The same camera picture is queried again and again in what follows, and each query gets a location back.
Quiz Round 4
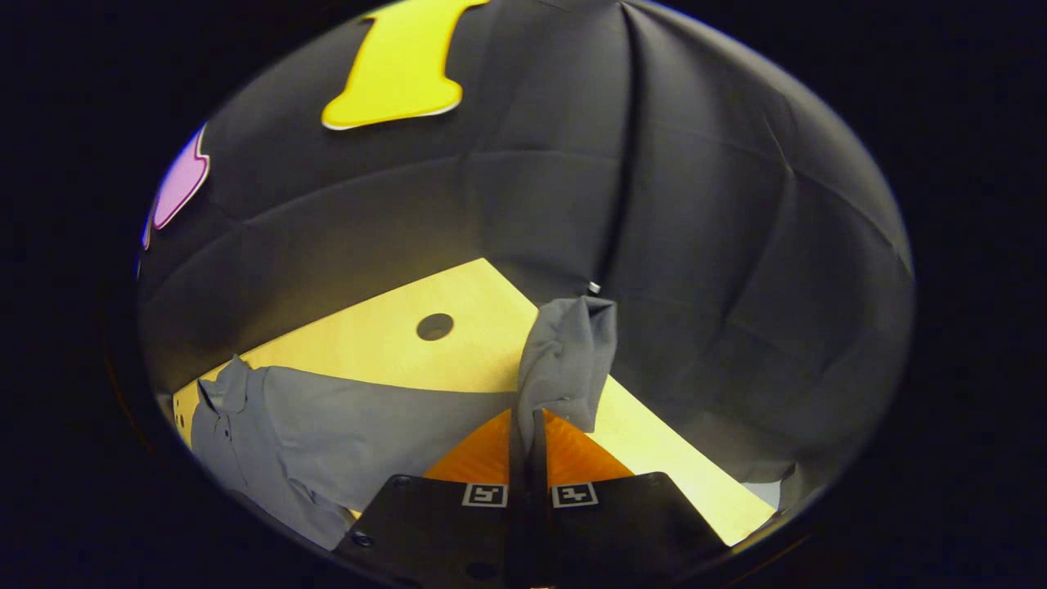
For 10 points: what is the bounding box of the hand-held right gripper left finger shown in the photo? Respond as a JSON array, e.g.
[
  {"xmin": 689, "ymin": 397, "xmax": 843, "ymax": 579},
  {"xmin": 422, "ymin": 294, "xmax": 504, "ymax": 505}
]
[{"xmin": 331, "ymin": 409, "xmax": 529, "ymax": 587}]

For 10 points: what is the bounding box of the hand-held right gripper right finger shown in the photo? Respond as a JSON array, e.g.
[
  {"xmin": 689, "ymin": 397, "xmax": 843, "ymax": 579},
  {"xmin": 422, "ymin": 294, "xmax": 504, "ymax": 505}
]
[{"xmin": 529, "ymin": 409, "xmax": 730, "ymax": 587}]

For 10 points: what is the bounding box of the grey button shirt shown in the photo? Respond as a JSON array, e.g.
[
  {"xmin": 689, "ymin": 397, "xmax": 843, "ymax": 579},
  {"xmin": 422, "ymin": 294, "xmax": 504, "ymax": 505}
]
[{"xmin": 190, "ymin": 296, "xmax": 618, "ymax": 551}]

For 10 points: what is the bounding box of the black backdrop cloth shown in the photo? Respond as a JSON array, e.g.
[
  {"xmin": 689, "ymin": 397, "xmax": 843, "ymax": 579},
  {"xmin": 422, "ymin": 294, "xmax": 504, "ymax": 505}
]
[{"xmin": 137, "ymin": 0, "xmax": 915, "ymax": 492}]

